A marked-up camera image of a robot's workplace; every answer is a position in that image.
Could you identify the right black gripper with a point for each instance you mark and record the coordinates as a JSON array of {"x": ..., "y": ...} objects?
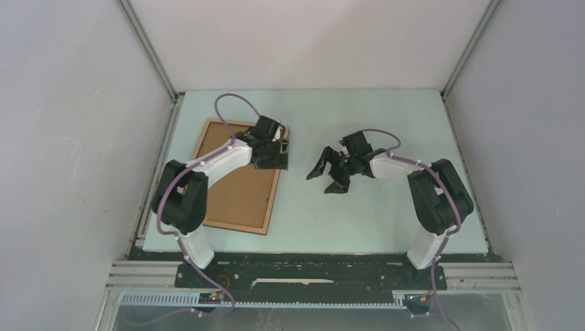
[{"x": 341, "y": 184}]

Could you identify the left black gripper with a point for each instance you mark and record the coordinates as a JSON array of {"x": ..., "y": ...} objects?
[{"x": 279, "y": 160}]

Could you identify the brown backing board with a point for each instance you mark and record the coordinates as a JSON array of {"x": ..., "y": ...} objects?
[{"x": 237, "y": 192}]

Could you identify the wooden picture frame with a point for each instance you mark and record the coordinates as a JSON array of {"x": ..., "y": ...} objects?
[{"x": 272, "y": 201}]

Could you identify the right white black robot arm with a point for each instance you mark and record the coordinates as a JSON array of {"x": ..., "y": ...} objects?
[{"x": 441, "y": 200}]

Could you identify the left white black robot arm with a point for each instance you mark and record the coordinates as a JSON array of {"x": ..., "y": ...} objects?
[{"x": 180, "y": 200}]

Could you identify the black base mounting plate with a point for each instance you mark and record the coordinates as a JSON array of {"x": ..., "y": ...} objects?
[{"x": 329, "y": 279}]

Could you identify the small green circuit board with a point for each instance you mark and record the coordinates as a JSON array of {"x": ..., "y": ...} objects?
[{"x": 210, "y": 298}]

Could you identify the aluminium rail frame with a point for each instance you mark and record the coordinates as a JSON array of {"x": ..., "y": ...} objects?
[{"x": 151, "y": 282}]

